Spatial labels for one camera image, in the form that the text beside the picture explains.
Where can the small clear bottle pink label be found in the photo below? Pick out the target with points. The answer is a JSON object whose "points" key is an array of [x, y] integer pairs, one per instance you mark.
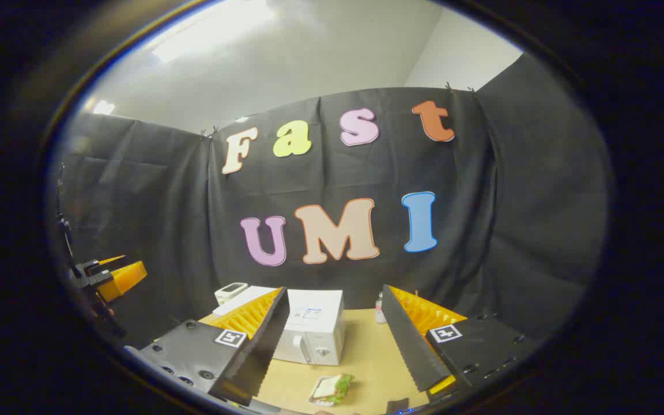
{"points": [[380, 310]]}

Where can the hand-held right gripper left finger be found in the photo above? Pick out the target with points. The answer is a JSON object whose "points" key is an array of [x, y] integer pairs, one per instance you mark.
{"points": [[263, 351]]}

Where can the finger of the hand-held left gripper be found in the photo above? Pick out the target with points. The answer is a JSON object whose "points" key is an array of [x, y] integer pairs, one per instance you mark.
{"points": [[127, 279], [107, 262]]}

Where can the white toaster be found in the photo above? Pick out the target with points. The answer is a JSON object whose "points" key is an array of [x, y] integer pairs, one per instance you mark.
{"points": [[231, 291]]}

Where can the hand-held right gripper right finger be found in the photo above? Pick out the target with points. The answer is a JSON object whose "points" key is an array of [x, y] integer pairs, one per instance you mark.
{"points": [[412, 346]]}

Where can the black backdrop cloth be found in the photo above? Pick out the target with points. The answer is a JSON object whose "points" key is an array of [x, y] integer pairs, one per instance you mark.
{"points": [[165, 202]]}

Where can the small white food tray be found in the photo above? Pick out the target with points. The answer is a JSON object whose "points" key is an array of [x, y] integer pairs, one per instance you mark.
{"points": [[316, 399]]}

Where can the bread and lettuce sandwich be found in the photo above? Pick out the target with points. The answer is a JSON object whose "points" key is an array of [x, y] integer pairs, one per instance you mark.
{"points": [[335, 387]]}

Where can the white microwave oven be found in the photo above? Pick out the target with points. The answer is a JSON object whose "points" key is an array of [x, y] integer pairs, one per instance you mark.
{"points": [[320, 340]]}

